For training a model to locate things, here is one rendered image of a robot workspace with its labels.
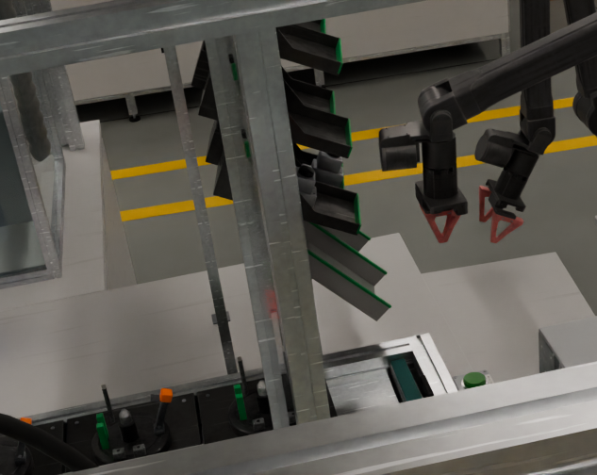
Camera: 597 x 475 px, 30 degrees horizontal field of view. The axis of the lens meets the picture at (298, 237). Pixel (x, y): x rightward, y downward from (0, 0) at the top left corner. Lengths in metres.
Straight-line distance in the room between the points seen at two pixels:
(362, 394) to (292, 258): 1.19
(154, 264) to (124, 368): 2.14
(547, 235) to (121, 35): 3.71
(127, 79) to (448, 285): 3.58
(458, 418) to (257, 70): 0.56
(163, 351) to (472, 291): 0.69
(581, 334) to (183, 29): 0.33
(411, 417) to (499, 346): 1.97
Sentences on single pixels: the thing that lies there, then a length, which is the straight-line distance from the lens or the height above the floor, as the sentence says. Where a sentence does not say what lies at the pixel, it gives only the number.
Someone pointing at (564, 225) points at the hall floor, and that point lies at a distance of 4.47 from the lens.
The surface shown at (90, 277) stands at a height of 0.86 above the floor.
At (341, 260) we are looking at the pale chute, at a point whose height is 1.06.
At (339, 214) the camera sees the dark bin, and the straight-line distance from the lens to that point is 2.12.
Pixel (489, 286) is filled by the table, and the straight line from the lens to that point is 2.51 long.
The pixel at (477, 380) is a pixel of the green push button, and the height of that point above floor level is 0.97.
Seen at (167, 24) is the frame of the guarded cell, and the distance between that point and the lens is 0.78.
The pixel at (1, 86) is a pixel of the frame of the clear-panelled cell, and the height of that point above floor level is 1.37.
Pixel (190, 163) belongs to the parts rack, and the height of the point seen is 1.40.
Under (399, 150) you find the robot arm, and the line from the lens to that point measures 1.83.
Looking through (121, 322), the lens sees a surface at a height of 0.86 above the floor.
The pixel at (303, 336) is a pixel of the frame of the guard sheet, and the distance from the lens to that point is 0.98.
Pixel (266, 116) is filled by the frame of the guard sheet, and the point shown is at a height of 1.87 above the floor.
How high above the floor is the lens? 2.21
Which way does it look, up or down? 29 degrees down
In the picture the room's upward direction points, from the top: 8 degrees counter-clockwise
